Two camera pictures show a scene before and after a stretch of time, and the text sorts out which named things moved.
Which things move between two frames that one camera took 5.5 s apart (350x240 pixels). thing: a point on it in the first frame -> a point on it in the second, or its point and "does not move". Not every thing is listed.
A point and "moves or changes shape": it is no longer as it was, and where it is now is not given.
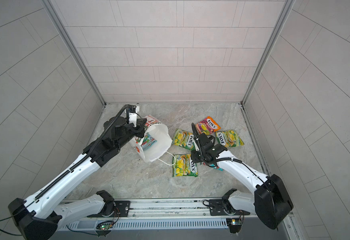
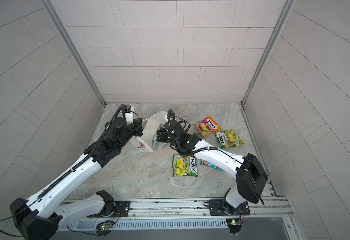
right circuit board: (235, 224) does not move
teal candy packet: (148, 142) -> (154, 141)
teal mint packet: (217, 167) does not move
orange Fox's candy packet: (207, 126) does not move
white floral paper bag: (160, 132) moves or changes shape
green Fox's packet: (183, 165) does not move
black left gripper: (141, 123) does not move
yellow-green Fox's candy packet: (229, 138) does not move
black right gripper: (193, 154) -> (161, 136)
